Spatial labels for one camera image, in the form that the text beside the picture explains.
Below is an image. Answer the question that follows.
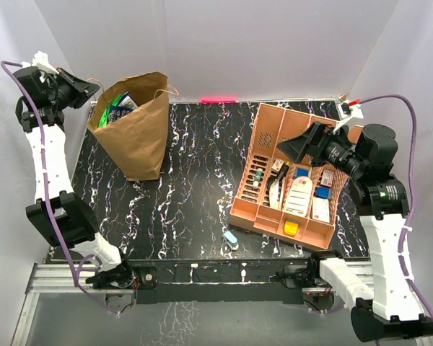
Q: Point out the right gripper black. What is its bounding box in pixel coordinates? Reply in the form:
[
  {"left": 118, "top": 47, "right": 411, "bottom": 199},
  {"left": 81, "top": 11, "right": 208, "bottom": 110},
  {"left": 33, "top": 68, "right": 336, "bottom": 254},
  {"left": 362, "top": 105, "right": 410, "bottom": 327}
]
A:
[{"left": 277, "top": 121, "right": 366, "bottom": 177}]

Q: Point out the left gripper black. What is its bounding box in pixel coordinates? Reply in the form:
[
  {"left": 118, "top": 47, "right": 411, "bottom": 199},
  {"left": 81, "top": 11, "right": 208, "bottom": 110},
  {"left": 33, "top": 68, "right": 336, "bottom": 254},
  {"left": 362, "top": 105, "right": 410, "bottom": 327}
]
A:
[{"left": 48, "top": 68, "right": 101, "bottom": 110}]

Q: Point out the brown paper bag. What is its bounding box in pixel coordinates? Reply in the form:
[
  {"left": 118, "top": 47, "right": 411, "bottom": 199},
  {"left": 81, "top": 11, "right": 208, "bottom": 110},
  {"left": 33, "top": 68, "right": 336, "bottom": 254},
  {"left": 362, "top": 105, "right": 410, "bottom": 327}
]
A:
[{"left": 87, "top": 71, "right": 178, "bottom": 181}]

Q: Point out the green cassava chips bag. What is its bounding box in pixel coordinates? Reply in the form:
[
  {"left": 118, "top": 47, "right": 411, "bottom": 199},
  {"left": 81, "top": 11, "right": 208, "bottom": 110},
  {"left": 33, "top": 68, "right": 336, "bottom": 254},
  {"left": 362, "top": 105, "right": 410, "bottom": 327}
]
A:
[{"left": 98, "top": 94, "right": 123, "bottom": 128}]

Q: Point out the blue chips bag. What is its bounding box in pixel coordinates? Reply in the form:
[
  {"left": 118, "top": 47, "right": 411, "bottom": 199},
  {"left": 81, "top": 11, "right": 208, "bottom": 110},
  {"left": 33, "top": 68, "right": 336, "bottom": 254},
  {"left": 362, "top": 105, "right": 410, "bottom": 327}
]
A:
[{"left": 108, "top": 92, "right": 138, "bottom": 123}]

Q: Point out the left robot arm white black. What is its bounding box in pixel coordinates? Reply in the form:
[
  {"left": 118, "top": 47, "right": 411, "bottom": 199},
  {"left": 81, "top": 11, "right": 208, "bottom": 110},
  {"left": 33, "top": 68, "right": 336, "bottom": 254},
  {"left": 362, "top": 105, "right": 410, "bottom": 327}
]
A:
[{"left": 12, "top": 63, "right": 135, "bottom": 288}]

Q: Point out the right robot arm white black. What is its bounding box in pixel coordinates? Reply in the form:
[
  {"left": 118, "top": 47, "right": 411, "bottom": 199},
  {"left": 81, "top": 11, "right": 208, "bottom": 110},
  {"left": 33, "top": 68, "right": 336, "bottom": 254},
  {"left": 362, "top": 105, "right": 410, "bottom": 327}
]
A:
[{"left": 277, "top": 122, "right": 433, "bottom": 342}]

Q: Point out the black marker pen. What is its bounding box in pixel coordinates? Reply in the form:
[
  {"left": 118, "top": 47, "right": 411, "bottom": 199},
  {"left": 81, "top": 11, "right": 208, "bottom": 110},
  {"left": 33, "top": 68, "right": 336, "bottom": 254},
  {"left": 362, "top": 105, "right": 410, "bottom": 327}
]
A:
[{"left": 276, "top": 162, "right": 289, "bottom": 182}]

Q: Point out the white green tube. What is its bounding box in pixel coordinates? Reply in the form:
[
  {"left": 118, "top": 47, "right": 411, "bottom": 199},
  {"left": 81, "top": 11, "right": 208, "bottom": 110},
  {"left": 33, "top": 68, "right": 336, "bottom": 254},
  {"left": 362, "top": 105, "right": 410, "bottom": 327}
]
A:
[{"left": 253, "top": 168, "right": 263, "bottom": 187}]

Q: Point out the white label card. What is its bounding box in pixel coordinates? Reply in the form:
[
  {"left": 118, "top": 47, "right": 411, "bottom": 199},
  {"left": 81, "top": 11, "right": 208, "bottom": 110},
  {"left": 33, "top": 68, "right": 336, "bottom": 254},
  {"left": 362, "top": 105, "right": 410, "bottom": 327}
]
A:
[{"left": 284, "top": 177, "right": 312, "bottom": 217}]

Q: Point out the orange plastic organizer tray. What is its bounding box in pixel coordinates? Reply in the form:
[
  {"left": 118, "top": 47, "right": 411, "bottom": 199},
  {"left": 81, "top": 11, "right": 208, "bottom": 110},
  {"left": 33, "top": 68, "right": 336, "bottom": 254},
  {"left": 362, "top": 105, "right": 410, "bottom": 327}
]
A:
[{"left": 229, "top": 103, "right": 348, "bottom": 250}]

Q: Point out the blue square box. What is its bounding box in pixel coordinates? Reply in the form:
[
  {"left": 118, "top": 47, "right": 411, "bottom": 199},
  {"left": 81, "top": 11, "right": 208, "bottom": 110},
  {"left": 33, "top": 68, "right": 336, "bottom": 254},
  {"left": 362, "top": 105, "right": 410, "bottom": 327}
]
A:
[{"left": 315, "top": 186, "right": 331, "bottom": 199}]

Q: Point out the white red box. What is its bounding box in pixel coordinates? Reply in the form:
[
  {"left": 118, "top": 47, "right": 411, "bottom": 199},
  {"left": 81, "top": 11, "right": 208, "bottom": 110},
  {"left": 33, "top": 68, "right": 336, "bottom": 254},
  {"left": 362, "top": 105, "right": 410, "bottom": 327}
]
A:
[{"left": 311, "top": 198, "right": 330, "bottom": 223}]

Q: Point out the yellow block in tray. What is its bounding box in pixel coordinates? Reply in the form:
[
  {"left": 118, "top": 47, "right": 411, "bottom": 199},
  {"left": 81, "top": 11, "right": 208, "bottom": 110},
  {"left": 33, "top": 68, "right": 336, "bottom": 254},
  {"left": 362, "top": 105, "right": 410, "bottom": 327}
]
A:
[{"left": 283, "top": 220, "right": 299, "bottom": 236}]

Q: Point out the small blue white stapler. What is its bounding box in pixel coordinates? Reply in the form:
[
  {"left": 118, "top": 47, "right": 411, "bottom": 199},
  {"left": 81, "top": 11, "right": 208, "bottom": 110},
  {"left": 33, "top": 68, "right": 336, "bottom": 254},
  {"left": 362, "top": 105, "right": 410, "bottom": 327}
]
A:
[{"left": 222, "top": 231, "right": 239, "bottom": 251}]

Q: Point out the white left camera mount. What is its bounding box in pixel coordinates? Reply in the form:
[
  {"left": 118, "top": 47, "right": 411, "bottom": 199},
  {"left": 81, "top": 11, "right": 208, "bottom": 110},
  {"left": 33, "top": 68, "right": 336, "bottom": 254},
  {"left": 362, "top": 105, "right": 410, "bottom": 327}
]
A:
[{"left": 30, "top": 51, "right": 59, "bottom": 82}]

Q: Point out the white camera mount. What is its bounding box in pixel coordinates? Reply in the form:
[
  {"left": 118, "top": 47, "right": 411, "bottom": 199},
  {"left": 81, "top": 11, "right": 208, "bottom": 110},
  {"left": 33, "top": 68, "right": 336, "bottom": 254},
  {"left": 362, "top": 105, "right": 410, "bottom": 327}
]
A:
[
  {"left": 333, "top": 99, "right": 364, "bottom": 133},
  {"left": 30, "top": 51, "right": 59, "bottom": 82}
]

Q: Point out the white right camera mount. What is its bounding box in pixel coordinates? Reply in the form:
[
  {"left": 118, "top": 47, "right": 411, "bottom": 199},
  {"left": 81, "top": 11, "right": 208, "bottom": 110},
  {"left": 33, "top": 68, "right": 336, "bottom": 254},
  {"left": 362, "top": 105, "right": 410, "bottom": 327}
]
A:
[{"left": 333, "top": 99, "right": 364, "bottom": 133}]

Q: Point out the aluminium front rail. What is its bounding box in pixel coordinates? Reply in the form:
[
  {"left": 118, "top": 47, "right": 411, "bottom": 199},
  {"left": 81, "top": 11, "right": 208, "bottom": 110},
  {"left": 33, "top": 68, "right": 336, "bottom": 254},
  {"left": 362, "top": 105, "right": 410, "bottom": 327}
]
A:
[{"left": 26, "top": 258, "right": 327, "bottom": 304}]

